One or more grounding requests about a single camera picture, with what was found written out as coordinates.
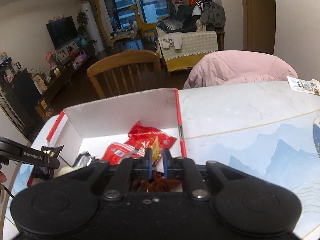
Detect sofa with white cover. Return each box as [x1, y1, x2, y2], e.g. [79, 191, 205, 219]
[157, 28, 225, 72]

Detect red cardboard box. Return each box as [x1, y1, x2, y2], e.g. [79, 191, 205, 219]
[26, 87, 188, 188]

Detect brown cardboard gift box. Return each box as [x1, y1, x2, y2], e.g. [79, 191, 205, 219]
[35, 99, 55, 121]

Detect dark red foil snack bag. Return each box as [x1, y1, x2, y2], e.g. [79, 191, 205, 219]
[130, 173, 181, 193]

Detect blue mountain table mat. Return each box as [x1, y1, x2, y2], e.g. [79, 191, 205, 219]
[4, 115, 320, 240]

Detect cream yellow snack bag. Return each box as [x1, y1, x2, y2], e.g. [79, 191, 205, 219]
[54, 166, 78, 178]

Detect pile of clothes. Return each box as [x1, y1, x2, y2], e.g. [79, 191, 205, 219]
[157, 0, 226, 34]

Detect silver foil cookie pack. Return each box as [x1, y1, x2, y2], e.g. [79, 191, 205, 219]
[72, 152, 97, 168]

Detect large red snack bag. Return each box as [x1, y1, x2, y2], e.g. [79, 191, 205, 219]
[101, 141, 161, 165]

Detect yellow minion snack packet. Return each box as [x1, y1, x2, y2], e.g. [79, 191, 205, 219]
[151, 136, 160, 163]

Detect dark tv cabinet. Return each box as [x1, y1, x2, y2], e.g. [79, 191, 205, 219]
[2, 42, 95, 141]

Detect yellow giraffe toy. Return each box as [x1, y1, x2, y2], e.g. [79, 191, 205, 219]
[129, 4, 157, 38]

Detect red checkered snack packet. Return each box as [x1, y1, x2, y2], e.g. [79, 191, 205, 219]
[125, 121, 177, 153]

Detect white paper packet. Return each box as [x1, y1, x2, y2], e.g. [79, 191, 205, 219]
[287, 76, 320, 95]

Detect person left hand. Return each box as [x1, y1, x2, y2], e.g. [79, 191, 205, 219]
[0, 165, 7, 183]

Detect dark chocolate triangle packet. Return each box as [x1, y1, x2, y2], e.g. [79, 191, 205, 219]
[32, 144, 65, 181]

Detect wooden dining chair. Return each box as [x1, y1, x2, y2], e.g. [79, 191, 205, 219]
[87, 50, 163, 99]

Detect pink jacket on chair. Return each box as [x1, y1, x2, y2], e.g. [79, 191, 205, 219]
[183, 50, 298, 89]

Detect black television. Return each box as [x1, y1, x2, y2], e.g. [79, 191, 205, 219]
[46, 16, 78, 49]

